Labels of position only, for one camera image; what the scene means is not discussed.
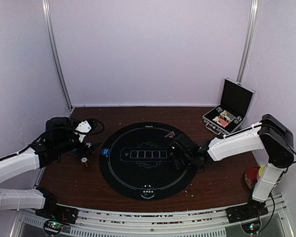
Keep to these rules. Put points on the aluminium corner post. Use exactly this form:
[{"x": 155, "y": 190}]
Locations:
[
  {"x": 55, "y": 55},
  {"x": 251, "y": 28}
]

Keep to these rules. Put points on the red poker chip stack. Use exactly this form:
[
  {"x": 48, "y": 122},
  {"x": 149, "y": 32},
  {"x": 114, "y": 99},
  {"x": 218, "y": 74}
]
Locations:
[{"x": 84, "y": 162}]

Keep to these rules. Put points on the aluminium left corner post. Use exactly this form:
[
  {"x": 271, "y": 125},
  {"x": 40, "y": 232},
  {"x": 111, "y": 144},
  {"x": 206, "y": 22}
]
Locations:
[{"x": 55, "y": 55}]

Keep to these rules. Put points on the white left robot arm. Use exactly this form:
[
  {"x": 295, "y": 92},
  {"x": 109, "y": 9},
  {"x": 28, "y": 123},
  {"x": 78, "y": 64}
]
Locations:
[{"x": 28, "y": 159}]

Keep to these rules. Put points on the red patterned bowl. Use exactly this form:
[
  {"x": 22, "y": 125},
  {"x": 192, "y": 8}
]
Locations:
[{"x": 251, "y": 176}]

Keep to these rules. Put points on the red card deck in case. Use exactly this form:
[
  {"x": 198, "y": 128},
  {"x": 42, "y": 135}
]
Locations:
[{"x": 221, "y": 122}]

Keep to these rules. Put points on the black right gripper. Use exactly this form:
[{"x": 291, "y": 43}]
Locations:
[{"x": 177, "y": 164}]

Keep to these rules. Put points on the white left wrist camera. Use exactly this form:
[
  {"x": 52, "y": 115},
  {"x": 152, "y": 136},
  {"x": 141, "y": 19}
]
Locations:
[{"x": 82, "y": 130}]

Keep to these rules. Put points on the aluminium front rail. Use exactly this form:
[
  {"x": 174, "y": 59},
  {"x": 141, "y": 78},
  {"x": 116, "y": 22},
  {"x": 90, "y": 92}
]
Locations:
[{"x": 214, "y": 222}]

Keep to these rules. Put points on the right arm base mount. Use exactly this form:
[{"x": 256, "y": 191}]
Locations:
[{"x": 245, "y": 212}]

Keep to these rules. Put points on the green 50 poker chip stack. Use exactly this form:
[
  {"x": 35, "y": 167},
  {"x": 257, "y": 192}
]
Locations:
[{"x": 76, "y": 152}]

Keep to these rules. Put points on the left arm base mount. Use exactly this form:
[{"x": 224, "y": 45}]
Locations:
[{"x": 62, "y": 214}]

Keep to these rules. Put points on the aluminium poker chip case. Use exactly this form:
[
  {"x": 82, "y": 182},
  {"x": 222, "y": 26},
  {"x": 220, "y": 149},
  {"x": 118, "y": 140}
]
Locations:
[{"x": 233, "y": 107}]

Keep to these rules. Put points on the red triangular button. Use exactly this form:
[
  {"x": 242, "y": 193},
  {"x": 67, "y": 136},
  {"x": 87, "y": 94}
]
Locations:
[{"x": 170, "y": 135}]

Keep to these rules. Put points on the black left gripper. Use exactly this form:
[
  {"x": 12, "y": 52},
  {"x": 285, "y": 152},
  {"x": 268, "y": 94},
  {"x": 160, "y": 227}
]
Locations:
[{"x": 82, "y": 149}]

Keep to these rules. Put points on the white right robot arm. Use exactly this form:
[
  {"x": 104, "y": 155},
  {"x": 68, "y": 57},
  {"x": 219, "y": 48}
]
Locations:
[{"x": 269, "y": 134}]

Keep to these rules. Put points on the aluminium right corner post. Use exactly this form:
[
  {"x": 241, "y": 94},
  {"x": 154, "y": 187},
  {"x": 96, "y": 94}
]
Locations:
[{"x": 251, "y": 28}]

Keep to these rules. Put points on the black round poker mat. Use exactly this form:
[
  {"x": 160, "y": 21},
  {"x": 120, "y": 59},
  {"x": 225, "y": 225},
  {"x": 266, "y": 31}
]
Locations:
[{"x": 140, "y": 165}]

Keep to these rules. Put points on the yellow-green plastic bowl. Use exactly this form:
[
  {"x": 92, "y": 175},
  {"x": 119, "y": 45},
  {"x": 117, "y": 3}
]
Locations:
[{"x": 261, "y": 169}]

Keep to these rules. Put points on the blue round blind button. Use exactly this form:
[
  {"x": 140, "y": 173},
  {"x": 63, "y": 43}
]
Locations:
[{"x": 105, "y": 152}]

